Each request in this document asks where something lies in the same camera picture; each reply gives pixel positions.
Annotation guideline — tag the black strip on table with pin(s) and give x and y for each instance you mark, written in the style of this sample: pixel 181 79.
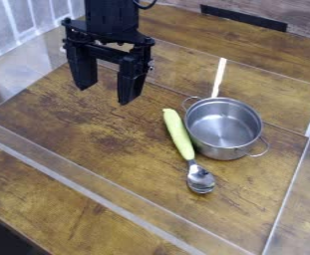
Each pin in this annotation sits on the black strip on table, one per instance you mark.
pixel 244 18

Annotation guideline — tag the small steel pot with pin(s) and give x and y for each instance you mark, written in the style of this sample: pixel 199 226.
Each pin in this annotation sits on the small steel pot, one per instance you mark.
pixel 225 128

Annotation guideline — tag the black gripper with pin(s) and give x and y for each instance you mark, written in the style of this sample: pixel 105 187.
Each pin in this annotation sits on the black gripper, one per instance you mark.
pixel 109 35

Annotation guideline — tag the green handled metal spoon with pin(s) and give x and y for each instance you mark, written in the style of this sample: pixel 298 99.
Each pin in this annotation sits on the green handled metal spoon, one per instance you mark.
pixel 200 179

